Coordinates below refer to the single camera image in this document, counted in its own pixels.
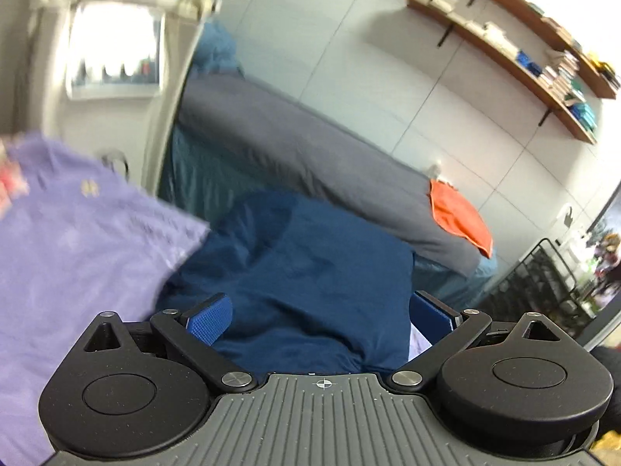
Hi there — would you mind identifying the orange cloth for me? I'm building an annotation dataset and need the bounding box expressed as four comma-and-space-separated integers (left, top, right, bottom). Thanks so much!
428, 180, 494, 259

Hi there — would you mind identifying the light blue bedding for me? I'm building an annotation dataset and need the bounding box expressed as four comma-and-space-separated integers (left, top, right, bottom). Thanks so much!
189, 21, 242, 75

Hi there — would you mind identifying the upper wooden wall shelf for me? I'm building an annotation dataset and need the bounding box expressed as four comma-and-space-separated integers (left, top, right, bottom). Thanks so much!
467, 0, 618, 99

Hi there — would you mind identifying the white machine with knobs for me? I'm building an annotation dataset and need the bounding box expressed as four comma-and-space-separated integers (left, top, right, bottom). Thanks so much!
1, 0, 221, 193

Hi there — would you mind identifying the wooden wall shelf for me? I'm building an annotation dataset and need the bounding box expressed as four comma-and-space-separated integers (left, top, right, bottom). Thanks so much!
467, 0, 618, 99
405, 0, 599, 145

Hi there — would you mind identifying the navy blue garment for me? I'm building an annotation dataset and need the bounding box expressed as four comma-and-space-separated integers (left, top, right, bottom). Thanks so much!
157, 190, 414, 377

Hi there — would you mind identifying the black wire rack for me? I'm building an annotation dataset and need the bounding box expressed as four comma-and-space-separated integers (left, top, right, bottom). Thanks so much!
479, 238, 595, 339

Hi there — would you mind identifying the lower wooden wall shelf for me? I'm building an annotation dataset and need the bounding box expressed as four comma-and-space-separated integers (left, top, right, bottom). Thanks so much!
405, 0, 599, 145

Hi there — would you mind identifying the purple floral bed sheet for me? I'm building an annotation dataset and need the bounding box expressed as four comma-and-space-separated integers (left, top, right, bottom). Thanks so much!
1, 135, 208, 465

